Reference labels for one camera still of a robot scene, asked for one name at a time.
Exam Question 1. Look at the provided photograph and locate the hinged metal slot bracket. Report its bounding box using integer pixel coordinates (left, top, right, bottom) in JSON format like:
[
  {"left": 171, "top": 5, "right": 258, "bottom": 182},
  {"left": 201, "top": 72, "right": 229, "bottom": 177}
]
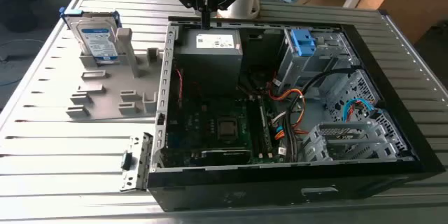
[{"left": 118, "top": 131, "right": 154, "bottom": 193}]

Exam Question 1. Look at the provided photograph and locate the grey metal drive cage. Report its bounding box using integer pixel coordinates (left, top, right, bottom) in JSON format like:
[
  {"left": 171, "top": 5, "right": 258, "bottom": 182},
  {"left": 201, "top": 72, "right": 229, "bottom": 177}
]
[{"left": 277, "top": 28, "right": 361, "bottom": 96}]

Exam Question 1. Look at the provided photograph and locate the thick black cable bundle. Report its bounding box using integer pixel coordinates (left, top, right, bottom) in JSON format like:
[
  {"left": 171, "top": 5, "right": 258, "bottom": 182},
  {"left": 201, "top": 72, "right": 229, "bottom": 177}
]
[{"left": 285, "top": 68, "right": 362, "bottom": 162}]

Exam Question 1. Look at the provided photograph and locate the grey power supply unit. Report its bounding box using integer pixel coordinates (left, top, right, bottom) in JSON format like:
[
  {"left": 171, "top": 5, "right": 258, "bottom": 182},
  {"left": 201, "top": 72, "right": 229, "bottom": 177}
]
[{"left": 173, "top": 28, "right": 243, "bottom": 99}]

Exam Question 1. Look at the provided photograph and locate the thin red wire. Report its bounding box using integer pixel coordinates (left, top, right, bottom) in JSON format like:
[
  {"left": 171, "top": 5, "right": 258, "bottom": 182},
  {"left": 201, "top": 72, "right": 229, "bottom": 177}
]
[{"left": 174, "top": 68, "right": 185, "bottom": 104}]

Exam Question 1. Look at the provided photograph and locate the CPU socket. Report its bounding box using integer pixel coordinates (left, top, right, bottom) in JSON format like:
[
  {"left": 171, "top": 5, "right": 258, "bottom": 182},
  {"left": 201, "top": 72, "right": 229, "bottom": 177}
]
[{"left": 215, "top": 119, "right": 242, "bottom": 141}]

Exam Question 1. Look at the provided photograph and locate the blue plastic drive latch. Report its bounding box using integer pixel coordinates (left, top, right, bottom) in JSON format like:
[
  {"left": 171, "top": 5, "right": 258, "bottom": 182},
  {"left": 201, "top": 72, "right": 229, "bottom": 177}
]
[{"left": 289, "top": 29, "right": 317, "bottom": 57}]

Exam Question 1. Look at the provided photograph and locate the hard disk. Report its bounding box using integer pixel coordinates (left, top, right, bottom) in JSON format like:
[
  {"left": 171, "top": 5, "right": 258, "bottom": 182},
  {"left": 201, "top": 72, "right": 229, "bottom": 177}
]
[{"left": 58, "top": 8, "right": 122, "bottom": 65}]

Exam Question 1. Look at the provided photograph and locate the orange power wire bundle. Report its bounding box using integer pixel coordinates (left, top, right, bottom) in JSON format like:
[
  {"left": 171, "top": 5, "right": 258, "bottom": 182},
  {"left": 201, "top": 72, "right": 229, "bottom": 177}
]
[{"left": 269, "top": 89, "right": 310, "bottom": 141}]

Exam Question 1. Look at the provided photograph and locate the green motherboard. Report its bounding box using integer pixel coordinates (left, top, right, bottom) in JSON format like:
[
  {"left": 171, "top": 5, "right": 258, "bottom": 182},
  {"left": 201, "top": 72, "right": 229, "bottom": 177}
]
[{"left": 163, "top": 95, "right": 286, "bottom": 167}]

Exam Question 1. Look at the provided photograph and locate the blue data wire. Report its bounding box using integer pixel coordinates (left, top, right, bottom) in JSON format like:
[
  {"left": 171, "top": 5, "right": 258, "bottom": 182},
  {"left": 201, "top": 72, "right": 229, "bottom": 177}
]
[{"left": 342, "top": 98, "right": 382, "bottom": 124}]

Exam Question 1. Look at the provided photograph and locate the grey metal disk bay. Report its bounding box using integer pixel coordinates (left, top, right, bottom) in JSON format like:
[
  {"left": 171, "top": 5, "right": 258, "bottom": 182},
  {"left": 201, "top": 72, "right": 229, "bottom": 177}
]
[{"left": 299, "top": 121, "right": 417, "bottom": 163}]

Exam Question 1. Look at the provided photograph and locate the dark office chair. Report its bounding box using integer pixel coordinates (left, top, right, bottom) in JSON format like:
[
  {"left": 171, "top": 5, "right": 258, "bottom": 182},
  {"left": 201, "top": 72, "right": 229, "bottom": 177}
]
[{"left": 0, "top": 0, "right": 41, "bottom": 33}]

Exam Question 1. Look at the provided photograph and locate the black round fan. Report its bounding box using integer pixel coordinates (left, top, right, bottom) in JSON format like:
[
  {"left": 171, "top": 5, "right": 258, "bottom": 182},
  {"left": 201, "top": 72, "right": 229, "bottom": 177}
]
[{"left": 243, "top": 63, "right": 277, "bottom": 91}]

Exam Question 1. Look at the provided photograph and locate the grey plastic parts rack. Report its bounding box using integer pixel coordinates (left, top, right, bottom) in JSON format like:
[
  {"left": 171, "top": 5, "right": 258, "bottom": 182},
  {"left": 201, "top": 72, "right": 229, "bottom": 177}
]
[{"left": 65, "top": 27, "right": 165, "bottom": 123}]

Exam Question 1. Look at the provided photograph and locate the black open PC case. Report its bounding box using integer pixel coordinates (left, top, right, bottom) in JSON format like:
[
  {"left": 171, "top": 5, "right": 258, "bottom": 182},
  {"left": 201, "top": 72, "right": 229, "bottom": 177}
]
[{"left": 146, "top": 16, "right": 445, "bottom": 212}]

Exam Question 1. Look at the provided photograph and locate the black graphics card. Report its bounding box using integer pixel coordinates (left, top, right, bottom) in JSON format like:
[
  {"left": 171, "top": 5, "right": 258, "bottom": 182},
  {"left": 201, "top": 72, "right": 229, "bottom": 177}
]
[{"left": 201, "top": 149, "right": 251, "bottom": 166}]

